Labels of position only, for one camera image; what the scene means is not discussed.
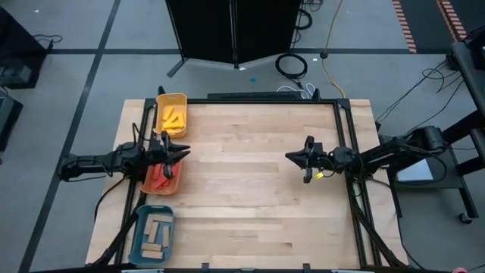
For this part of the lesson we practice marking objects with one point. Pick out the black long bar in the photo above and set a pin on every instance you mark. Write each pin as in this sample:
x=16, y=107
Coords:
x=254, y=95

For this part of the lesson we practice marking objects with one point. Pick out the silver laptop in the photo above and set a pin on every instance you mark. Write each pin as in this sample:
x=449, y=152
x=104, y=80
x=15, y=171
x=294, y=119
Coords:
x=417, y=172

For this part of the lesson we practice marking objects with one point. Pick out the black equipment stand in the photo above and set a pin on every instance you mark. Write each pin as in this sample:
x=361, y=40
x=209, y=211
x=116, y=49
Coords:
x=466, y=76

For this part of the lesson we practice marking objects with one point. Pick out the red wooden block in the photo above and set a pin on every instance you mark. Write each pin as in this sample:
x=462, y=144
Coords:
x=176, y=170
x=162, y=184
x=157, y=172

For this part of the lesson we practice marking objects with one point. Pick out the orange plastic bin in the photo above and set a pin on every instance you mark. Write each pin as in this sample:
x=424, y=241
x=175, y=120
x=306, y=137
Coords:
x=146, y=186

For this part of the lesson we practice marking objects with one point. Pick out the black box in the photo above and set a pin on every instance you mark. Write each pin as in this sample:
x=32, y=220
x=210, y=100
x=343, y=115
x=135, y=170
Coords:
x=9, y=117

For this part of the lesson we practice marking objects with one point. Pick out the black metal table frame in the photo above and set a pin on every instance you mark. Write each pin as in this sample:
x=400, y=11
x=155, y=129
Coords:
x=265, y=101

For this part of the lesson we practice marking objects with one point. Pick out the yellow tag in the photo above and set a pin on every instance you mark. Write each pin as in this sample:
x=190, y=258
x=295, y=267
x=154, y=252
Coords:
x=319, y=175

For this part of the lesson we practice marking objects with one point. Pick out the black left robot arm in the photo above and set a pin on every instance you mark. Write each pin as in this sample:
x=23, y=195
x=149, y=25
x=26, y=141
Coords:
x=87, y=165

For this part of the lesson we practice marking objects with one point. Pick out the teal plastic bin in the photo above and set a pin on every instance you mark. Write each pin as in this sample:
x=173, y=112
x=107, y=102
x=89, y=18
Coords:
x=136, y=235

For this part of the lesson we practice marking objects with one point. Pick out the black desk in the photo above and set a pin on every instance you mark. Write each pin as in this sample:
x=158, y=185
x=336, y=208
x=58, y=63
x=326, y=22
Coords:
x=19, y=41

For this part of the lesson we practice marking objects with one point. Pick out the black folding partition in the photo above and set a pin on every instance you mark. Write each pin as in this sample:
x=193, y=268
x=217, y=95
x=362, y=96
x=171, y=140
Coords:
x=204, y=30

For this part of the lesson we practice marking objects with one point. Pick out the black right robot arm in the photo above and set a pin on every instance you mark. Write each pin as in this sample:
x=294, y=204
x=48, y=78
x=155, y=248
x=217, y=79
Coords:
x=382, y=153

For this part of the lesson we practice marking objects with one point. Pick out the red round object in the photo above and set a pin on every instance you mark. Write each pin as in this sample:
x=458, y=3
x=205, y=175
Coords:
x=460, y=270

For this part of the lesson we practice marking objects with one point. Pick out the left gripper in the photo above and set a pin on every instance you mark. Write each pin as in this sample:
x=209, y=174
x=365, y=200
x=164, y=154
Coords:
x=157, y=153

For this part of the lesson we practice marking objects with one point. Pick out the yellow plastic bin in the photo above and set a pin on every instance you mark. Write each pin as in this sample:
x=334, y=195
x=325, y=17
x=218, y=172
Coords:
x=172, y=99

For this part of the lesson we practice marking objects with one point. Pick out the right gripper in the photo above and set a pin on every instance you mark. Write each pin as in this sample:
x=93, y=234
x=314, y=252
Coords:
x=318, y=159

